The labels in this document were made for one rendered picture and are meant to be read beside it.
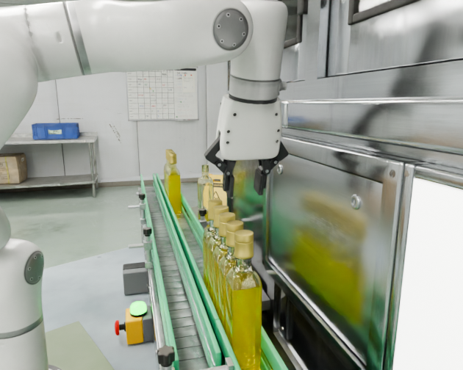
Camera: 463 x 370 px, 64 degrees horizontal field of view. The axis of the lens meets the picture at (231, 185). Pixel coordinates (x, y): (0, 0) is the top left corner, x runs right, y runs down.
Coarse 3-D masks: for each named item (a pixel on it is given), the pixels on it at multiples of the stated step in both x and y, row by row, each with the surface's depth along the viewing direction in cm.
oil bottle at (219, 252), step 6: (216, 252) 77; (222, 252) 76; (216, 258) 76; (216, 264) 76; (216, 270) 77; (216, 276) 77; (216, 282) 77; (216, 288) 78; (216, 294) 78; (216, 300) 78; (216, 306) 79
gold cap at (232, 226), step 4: (232, 220) 72; (236, 220) 72; (228, 224) 70; (232, 224) 70; (236, 224) 70; (240, 224) 70; (228, 228) 70; (232, 228) 70; (236, 228) 70; (240, 228) 70; (228, 232) 71; (232, 232) 70; (228, 236) 71; (232, 236) 70; (228, 240) 71; (232, 240) 70; (228, 244) 71; (232, 244) 70
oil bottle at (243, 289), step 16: (240, 272) 66; (256, 272) 67; (240, 288) 65; (256, 288) 66; (240, 304) 65; (256, 304) 66; (240, 320) 66; (256, 320) 67; (240, 336) 67; (256, 336) 68; (240, 352) 68; (256, 352) 69; (240, 368) 68; (256, 368) 69
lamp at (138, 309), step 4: (132, 304) 101; (136, 304) 100; (140, 304) 100; (144, 304) 101; (132, 308) 99; (136, 308) 99; (140, 308) 99; (144, 308) 100; (132, 312) 99; (136, 312) 99; (140, 312) 99; (144, 312) 100; (132, 316) 99; (136, 316) 99; (140, 316) 99
